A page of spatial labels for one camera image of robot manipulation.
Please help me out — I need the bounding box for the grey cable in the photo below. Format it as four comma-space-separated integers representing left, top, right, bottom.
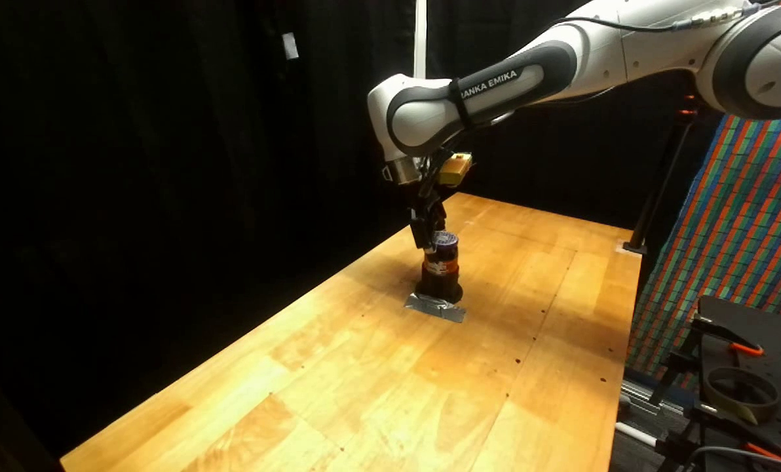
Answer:
684, 444, 781, 472

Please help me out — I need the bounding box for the yellow wrist camera box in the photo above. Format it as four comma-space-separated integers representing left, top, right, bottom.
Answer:
436, 151, 478, 190

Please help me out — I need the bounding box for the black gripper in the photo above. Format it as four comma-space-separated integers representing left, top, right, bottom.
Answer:
406, 158, 454, 253

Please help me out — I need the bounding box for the black curtain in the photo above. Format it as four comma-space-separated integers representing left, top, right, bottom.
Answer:
0, 0, 743, 457

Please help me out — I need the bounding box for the orange handled clamp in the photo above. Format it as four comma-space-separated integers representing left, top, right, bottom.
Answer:
693, 317, 769, 363

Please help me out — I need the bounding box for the dark brown jar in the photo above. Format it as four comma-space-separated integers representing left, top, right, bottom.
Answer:
414, 229, 465, 308

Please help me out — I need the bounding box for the white vertical pole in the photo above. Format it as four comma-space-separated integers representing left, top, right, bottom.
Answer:
411, 0, 429, 82

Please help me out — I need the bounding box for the colourful striped board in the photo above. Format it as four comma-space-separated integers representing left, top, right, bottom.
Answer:
626, 110, 781, 380

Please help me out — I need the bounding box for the beige tape roll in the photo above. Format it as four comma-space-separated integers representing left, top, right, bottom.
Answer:
702, 363, 781, 426

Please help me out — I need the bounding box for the black stand pole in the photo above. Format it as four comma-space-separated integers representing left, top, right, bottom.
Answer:
622, 105, 701, 258

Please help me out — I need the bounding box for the black flat plate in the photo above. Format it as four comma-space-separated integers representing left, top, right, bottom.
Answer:
693, 295, 781, 415

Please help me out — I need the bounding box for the grey tape patch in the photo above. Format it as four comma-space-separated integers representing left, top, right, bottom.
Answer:
405, 291, 470, 326

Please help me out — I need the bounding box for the aluminium rail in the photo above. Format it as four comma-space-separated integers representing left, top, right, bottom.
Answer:
614, 379, 701, 452

